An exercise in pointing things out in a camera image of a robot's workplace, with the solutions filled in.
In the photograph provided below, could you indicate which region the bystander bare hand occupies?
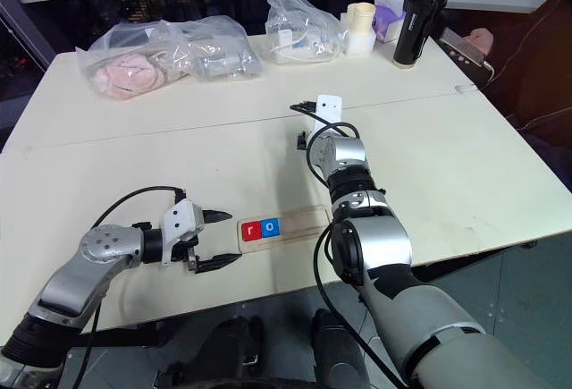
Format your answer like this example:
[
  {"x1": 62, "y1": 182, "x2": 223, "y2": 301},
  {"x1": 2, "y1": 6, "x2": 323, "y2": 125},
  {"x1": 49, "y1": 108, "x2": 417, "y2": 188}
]
[{"x1": 463, "y1": 28, "x2": 496, "y2": 55}]

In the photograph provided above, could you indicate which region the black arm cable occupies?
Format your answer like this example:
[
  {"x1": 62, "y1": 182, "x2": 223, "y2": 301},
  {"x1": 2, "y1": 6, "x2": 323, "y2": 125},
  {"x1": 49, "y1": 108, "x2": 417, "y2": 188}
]
[
  {"x1": 82, "y1": 186, "x2": 187, "y2": 389},
  {"x1": 289, "y1": 99, "x2": 417, "y2": 389}
]

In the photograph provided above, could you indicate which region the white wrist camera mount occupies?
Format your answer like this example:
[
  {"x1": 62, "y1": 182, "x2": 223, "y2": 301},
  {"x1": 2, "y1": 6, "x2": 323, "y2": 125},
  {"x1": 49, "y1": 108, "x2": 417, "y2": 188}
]
[
  {"x1": 159, "y1": 199, "x2": 206, "y2": 267},
  {"x1": 310, "y1": 93, "x2": 345, "y2": 134}
]

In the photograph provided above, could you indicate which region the plastic bag with white cables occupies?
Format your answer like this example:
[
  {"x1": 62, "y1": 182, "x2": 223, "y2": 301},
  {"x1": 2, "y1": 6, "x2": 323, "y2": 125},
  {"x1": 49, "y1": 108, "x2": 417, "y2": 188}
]
[{"x1": 260, "y1": 0, "x2": 351, "y2": 66}]

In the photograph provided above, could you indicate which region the dark smartphone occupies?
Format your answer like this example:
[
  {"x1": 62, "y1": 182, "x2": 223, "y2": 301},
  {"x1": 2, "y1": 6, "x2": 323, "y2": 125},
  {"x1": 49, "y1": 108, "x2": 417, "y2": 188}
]
[{"x1": 438, "y1": 27, "x2": 489, "y2": 69}]

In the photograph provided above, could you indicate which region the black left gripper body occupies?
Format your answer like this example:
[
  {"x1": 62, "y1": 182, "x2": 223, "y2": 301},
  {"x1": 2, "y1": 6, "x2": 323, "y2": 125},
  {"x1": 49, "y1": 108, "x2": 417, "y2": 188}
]
[{"x1": 167, "y1": 229, "x2": 201, "y2": 275}]

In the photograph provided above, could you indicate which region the plastic bag with pink plush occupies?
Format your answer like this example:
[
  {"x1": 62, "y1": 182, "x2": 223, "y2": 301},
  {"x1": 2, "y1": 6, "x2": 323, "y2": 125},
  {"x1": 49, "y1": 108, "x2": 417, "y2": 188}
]
[{"x1": 74, "y1": 19, "x2": 198, "y2": 104}]

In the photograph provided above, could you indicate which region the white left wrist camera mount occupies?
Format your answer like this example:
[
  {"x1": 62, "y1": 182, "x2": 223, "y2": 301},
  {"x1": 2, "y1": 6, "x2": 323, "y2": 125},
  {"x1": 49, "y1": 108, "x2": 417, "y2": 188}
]
[{"x1": 159, "y1": 199, "x2": 206, "y2": 267}]

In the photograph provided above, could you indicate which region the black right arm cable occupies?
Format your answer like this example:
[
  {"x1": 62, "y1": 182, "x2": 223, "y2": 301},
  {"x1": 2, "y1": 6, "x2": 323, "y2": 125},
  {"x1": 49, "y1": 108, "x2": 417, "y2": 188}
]
[{"x1": 289, "y1": 99, "x2": 417, "y2": 389}]

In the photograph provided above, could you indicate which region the white charging cable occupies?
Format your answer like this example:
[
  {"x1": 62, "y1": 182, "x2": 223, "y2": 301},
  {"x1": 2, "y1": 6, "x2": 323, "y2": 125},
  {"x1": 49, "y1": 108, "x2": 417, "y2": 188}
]
[{"x1": 454, "y1": 61, "x2": 497, "y2": 94}]

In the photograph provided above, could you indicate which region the blue letter block o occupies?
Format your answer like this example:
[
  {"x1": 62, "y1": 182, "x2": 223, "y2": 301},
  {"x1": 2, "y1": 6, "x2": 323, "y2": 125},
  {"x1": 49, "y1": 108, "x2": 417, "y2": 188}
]
[{"x1": 259, "y1": 217, "x2": 282, "y2": 239}]

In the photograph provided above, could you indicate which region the red letter block r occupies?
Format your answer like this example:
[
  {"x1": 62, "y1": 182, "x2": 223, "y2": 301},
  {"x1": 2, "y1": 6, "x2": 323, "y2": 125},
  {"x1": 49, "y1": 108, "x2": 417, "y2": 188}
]
[{"x1": 240, "y1": 220, "x2": 263, "y2": 242}]

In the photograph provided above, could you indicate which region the dark rounded shape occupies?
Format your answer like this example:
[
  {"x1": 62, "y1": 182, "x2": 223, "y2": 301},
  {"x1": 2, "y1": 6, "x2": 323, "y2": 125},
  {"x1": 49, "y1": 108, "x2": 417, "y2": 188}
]
[{"x1": 310, "y1": 308, "x2": 373, "y2": 389}]

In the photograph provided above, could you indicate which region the bystander in dark clothing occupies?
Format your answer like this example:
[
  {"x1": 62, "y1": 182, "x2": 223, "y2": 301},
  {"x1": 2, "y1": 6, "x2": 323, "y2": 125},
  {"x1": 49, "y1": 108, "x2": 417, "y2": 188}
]
[{"x1": 477, "y1": 0, "x2": 572, "y2": 193}]

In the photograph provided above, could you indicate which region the black thermos bottle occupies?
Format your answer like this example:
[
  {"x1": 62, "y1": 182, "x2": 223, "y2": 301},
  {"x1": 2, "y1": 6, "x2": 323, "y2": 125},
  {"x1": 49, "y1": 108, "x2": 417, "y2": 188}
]
[{"x1": 392, "y1": 0, "x2": 450, "y2": 70}]

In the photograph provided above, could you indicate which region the purple tissue box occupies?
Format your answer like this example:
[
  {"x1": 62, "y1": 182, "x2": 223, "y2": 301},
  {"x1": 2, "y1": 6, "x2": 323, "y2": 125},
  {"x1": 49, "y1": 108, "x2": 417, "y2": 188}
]
[{"x1": 372, "y1": 0, "x2": 409, "y2": 45}]

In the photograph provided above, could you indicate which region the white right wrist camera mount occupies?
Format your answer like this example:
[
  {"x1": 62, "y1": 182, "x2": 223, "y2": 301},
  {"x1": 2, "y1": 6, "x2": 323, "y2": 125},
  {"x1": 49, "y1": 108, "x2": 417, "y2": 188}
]
[{"x1": 310, "y1": 93, "x2": 345, "y2": 134}]

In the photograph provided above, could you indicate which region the plastic bag with grey parts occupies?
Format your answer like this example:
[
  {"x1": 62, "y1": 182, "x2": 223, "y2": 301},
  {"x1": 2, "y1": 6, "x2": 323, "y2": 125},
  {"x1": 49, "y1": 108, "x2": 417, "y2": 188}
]
[{"x1": 177, "y1": 16, "x2": 265, "y2": 82}]

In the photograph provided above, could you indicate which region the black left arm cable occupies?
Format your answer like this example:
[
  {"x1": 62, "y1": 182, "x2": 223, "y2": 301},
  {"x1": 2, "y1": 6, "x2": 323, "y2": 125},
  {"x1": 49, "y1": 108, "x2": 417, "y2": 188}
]
[{"x1": 82, "y1": 186, "x2": 187, "y2": 389}]

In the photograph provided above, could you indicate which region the white plastic container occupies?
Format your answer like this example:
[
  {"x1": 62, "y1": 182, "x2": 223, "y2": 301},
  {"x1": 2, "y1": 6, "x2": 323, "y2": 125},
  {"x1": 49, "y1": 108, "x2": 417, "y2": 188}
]
[{"x1": 341, "y1": 11, "x2": 378, "y2": 56}]

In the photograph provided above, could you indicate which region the long wooden letter tray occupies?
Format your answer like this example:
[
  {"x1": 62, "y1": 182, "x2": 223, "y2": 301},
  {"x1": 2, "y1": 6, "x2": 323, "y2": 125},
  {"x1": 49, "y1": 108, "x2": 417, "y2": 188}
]
[{"x1": 236, "y1": 204, "x2": 336, "y2": 255}]

